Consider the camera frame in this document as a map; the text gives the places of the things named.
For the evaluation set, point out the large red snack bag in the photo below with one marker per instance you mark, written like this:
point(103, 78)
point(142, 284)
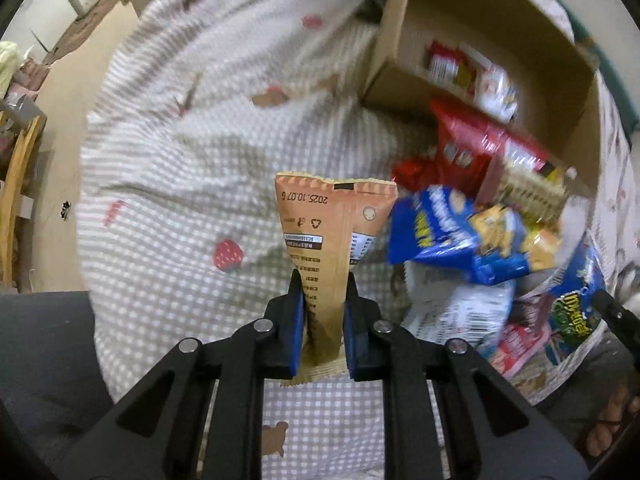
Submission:
point(475, 140)

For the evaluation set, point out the beige cracker packet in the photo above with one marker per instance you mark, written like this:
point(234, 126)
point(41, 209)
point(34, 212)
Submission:
point(530, 190)

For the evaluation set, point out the pale yellow cloth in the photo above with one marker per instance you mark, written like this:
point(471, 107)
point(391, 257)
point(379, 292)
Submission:
point(9, 65)

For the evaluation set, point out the checkered strawberry blanket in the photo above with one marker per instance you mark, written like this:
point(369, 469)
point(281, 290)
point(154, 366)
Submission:
point(200, 160)

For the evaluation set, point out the blue snack bag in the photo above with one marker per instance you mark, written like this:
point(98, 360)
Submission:
point(440, 230)

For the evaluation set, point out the white and yellow snack packet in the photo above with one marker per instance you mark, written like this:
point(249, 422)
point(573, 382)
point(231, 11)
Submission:
point(492, 85)

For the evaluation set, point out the cardboard box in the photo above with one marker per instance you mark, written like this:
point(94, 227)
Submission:
point(480, 15)

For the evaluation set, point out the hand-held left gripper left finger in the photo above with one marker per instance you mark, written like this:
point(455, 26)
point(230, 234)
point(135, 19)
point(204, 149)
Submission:
point(297, 325)

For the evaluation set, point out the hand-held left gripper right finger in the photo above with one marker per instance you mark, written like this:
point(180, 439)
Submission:
point(350, 340)

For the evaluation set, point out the orange snack packet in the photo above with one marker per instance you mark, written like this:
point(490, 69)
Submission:
point(325, 240)

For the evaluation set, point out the white patterned bedsheet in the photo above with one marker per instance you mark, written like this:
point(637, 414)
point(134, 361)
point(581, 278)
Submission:
point(617, 125)

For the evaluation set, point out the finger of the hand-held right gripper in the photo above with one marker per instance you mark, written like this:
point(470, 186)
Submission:
point(620, 317)

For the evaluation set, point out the small red snack packet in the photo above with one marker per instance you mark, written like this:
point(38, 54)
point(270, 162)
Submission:
point(442, 67)

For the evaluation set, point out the person's sandalled foot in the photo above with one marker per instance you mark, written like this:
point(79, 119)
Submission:
point(612, 425)

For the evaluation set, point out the green and blue snack packet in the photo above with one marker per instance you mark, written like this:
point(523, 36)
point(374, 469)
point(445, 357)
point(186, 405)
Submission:
point(575, 310)

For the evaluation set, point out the pink and red snack packet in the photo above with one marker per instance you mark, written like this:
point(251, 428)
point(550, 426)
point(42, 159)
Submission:
point(517, 350)

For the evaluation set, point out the wooden chair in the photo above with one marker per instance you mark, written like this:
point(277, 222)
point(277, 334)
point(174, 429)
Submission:
point(17, 185)

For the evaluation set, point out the dark grey cloth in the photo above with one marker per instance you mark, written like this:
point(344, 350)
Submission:
point(45, 360)

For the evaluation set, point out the dark brown snack packet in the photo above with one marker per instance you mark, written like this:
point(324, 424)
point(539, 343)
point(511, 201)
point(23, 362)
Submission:
point(532, 312)

